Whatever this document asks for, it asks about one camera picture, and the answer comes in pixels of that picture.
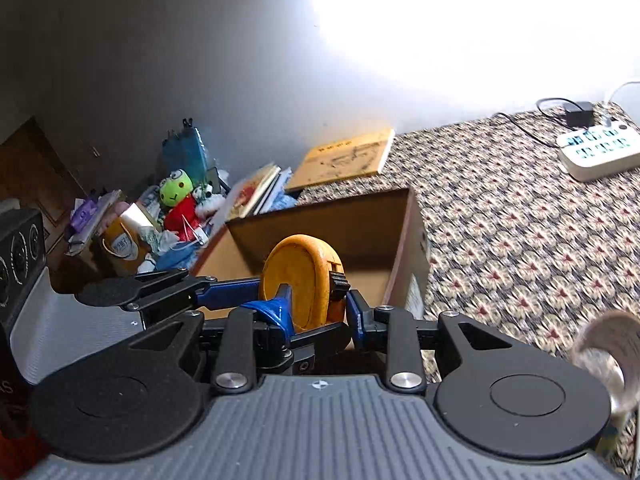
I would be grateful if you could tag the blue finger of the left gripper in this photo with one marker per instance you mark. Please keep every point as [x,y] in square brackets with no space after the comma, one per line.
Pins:
[229,294]

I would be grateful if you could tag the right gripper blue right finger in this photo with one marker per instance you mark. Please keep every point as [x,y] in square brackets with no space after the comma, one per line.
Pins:
[359,318]

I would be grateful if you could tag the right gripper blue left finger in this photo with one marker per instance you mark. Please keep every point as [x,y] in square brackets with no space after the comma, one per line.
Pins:
[273,324]

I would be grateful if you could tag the orange tape measure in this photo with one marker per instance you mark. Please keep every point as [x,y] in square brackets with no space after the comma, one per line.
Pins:
[317,278]

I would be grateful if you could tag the clear tape roll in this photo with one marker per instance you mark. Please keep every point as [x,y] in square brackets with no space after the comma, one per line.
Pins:
[608,348]

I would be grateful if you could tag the blue face mask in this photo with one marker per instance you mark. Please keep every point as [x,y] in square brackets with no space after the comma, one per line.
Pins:
[182,256]

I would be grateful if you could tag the orange paper bag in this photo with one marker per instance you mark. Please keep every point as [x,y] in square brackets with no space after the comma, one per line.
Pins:
[124,247]

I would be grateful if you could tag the brown cardboard box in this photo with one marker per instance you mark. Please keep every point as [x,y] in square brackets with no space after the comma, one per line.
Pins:
[377,242]

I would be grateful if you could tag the white panda plush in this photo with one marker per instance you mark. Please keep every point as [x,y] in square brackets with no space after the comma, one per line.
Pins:
[207,201]

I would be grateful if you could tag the book with red cover art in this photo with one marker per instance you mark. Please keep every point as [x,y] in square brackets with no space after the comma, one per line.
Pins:
[247,193]

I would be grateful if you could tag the green frog plush toy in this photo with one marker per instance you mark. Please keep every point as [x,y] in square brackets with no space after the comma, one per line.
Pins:
[176,195]

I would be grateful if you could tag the teal bag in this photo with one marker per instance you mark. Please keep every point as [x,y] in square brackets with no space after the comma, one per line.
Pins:
[185,150]

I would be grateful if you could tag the yellow flat book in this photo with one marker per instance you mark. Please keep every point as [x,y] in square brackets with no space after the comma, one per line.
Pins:
[360,156]

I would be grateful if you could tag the patterned tablecloth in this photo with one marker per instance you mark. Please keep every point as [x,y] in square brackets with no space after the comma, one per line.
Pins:
[515,242]

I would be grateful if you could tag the brown wooden door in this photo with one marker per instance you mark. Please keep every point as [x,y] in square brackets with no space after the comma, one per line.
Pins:
[33,173]

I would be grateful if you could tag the black power adapter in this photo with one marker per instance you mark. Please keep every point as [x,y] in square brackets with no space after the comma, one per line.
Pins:
[578,114]

